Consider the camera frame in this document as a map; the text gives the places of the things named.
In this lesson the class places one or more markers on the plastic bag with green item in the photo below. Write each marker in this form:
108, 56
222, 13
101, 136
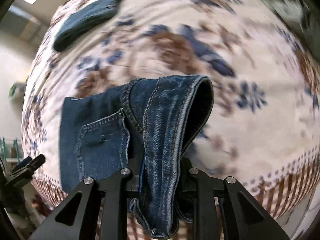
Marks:
17, 90

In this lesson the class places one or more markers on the floral fleece bed blanket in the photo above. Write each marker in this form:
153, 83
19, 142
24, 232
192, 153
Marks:
225, 83

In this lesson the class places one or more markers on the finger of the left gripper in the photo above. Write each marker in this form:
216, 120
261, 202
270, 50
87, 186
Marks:
22, 164

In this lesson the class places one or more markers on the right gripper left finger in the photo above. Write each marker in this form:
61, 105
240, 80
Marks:
95, 209

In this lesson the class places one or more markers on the folded blue jeans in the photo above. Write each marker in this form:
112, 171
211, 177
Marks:
83, 21

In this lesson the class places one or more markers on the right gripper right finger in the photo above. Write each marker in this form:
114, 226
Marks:
222, 208

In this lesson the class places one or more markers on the pale green garment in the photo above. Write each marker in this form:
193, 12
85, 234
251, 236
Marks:
294, 13

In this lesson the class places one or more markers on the dark blue denim jeans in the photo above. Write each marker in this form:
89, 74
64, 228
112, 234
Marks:
158, 118

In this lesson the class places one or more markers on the teal storage rack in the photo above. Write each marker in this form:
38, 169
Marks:
11, 150

